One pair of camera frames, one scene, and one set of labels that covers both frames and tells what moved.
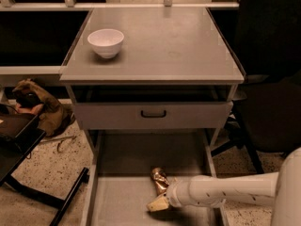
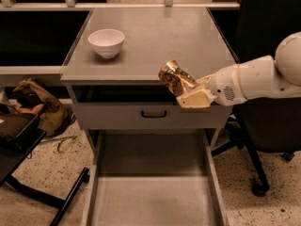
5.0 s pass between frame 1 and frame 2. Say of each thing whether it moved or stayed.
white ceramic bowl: stayed
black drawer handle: stayed
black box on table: stayed
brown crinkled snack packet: moved
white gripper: moved
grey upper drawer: stayed
